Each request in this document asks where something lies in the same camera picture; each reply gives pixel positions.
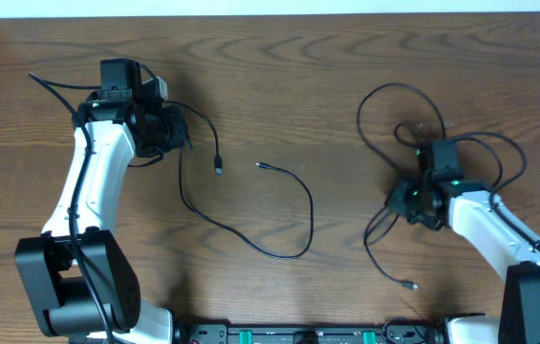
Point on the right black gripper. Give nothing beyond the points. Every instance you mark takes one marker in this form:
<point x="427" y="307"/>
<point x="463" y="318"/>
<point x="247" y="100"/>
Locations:
<point x="402" y="204"/>

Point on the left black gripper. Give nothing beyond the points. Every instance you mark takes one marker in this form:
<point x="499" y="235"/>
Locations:
<point x="174" y="132"/>

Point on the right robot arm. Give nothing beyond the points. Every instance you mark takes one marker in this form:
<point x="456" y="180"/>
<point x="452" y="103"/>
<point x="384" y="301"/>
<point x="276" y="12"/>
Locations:
<point x="440" y="197"/>

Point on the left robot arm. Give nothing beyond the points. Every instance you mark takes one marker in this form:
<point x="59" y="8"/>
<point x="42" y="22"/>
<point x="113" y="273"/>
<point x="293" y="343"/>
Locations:
<point x="79" y="283"/>

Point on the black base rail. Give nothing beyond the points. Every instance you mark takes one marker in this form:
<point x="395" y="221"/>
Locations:
<point x="397" y="332"/>

